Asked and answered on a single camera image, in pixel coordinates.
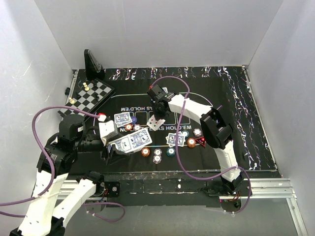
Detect face-up community cards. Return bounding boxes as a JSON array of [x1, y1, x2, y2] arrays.
[[147, 115, 165, 129]]

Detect pink chips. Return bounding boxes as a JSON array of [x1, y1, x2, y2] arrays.
[[193, 128, 202, 137], [134, 124, 141, 131]]

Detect dealt cards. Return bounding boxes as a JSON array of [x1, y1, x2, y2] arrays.
[[166, 132, 186, 147]]

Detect green chips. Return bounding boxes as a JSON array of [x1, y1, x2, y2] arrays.
[[182, 130, 189, 137]]

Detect orange chips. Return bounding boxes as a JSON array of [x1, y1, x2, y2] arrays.
[[187, 138, 196, 148], [125, 123, 133, 131]]

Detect blue playing card deck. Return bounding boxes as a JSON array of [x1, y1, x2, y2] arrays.
[[108, 128, 152, 153]]

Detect orange poker chip stack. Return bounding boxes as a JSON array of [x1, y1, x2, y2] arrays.
[[141, 147, 150, 157]]

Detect dealt card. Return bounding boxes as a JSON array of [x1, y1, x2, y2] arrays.
[[114, 112, 132, 124]]

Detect green poker chip stack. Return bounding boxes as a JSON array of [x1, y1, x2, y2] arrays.
[[166, 147, 176, 157]]

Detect pink chip front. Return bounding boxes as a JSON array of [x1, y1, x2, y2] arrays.
[[153, 155, 161, 164]]

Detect red black all-in marker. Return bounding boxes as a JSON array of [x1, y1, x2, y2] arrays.
[[195, 137, 206, 147]]

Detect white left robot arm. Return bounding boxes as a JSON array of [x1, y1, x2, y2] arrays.
[[10, 135, 105, 236]]

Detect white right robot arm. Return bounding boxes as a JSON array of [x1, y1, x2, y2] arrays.
[[147, 91, 243, 196]]

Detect black poker table mat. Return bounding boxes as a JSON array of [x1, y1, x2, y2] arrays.
[[66, 66, 276, 172]]

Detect black white chess board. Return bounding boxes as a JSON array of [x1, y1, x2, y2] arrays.
[[65, 79, 115, 114]]

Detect gold chess pieces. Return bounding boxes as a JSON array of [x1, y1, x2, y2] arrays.
[[83, 83, 90, 91]]

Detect black triangular card stand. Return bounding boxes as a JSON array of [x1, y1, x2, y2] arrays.
[[84, 49, 105, 81]]

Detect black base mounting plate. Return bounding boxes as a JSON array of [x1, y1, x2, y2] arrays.
[[92, 171, 249, 207]]

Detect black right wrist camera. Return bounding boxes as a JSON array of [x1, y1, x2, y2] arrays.
[[147, 85, 168, 101]]

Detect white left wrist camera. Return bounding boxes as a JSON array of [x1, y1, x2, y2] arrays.
[[98, 120, 118, 139]]

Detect aluminium rail frame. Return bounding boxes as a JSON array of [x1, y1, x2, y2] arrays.
[[56, 178, 308, 236]]

